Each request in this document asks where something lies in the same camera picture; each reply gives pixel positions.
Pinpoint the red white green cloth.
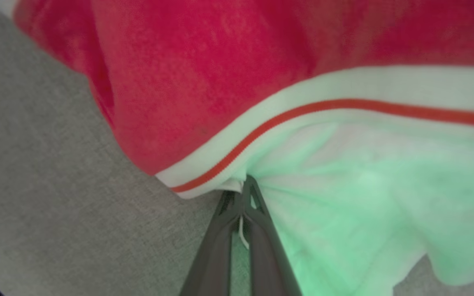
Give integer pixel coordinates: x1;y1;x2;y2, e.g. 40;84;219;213
0;0;474;296

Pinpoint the red and white garment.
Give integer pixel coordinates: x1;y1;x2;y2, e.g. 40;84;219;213
14;0;474;296

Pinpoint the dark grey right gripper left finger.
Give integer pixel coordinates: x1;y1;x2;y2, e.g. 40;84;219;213
179;191;244;296

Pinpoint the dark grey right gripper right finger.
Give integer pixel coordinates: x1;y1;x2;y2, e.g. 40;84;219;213
243;175;303;296

